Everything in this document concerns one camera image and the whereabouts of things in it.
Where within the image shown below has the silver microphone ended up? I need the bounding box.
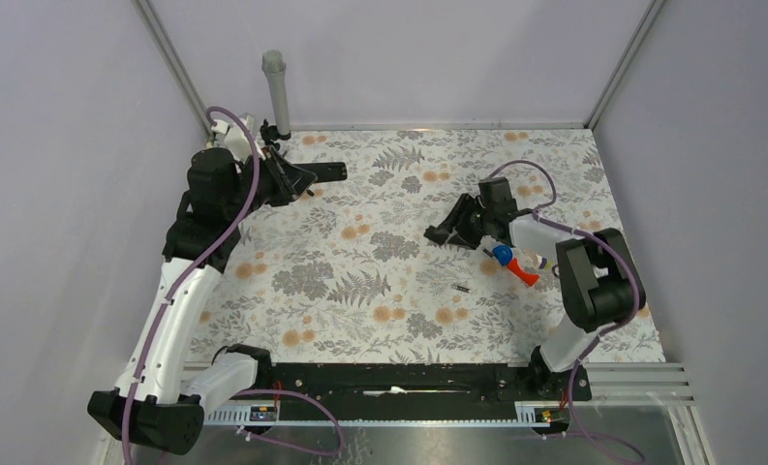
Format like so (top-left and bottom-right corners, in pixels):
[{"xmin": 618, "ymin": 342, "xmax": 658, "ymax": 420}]
[{"xmin": 261, "ymin": 49, "xmax": 292, "ymax": 140}]

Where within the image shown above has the white slotted cable duct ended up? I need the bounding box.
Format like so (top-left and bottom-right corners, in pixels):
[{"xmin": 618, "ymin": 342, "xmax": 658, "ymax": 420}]
[{"xmin": 203, "ymin": 401, "xmax": 551, "ymax": 428}]

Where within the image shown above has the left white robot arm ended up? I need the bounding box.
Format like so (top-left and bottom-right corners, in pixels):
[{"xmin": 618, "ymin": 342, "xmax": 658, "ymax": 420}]
[{"xmin": 87, "ymin": 146, "xmax": 348, "ymax": 463}]

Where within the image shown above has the floral patterned mat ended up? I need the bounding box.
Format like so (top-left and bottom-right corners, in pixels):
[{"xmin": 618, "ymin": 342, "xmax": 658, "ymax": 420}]
[{"xmin": 187, "ymin": 130, "xmax": 620, "ymax": 363}]

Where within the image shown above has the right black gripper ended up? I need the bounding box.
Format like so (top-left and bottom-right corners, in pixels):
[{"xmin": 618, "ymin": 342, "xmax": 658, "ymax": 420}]
[{"xmin": 434, "ymin": 193, "xmax": 494, "ymax": 251}]

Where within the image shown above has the blue and orange toy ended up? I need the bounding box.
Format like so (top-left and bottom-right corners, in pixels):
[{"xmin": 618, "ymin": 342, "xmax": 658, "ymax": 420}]
[{"xmin": 491, "ymin": 245, "xmax": 539, "ymax": 287}]

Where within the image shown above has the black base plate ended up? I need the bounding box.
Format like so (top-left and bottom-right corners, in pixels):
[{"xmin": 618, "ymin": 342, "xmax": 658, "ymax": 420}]
[{"xmin": 236, "ymin": 362, "xmax": 593, "ymax": 413}]

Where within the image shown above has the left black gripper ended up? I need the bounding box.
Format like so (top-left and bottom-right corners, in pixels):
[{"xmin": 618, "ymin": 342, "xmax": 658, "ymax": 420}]
[{"xmin": 225, "ymin": 144, "xmax": 317, "ymax": 221}]

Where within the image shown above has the black tripod microphone stand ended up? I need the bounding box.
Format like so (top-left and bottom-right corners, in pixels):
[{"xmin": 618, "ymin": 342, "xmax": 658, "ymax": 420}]
[{"xmin": 259, "ymin": 120, "xmax": 287, "ymax": 202}]

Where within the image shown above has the black remote control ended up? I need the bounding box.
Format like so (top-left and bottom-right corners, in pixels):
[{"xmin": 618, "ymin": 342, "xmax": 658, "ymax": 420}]
[{"xmin": 297, "ymin": 162, "xmax": 348, "ymax": 183}]

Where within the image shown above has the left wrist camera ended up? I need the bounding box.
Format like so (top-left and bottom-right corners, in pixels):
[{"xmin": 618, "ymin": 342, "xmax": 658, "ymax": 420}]
[{"xmin": 210, "ymin": 118, "xmax": 252, "ymax": 156}]

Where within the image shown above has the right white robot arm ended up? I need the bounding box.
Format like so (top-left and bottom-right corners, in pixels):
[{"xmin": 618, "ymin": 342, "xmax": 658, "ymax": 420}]
[{"xmin": 424, "ymin": 177, "xmax": 646, "ymax": 399}]

